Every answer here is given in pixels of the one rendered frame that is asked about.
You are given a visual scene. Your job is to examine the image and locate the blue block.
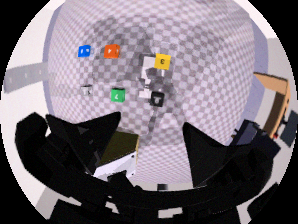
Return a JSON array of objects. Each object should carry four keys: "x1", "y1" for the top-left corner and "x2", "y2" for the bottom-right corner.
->
[{"x1": 78, "y1": 44, "x2": 90, "y2": 57}]

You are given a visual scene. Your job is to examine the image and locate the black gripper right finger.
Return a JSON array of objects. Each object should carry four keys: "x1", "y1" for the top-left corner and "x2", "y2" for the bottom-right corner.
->
[{"x1": 182, "y1": 121, "x2": 253, "y2": 188}]

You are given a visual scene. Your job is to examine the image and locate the green digit block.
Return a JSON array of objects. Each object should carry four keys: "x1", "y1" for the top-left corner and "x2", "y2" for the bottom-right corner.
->
[{"x1": 112, "y1": 88, "x2": 125, "y2": 103}]

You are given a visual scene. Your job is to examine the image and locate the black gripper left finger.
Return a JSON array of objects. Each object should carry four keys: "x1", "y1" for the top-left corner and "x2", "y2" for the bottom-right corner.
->
[{"x1": 45, "y1": 111, "x2": 121, "y2": 175}]

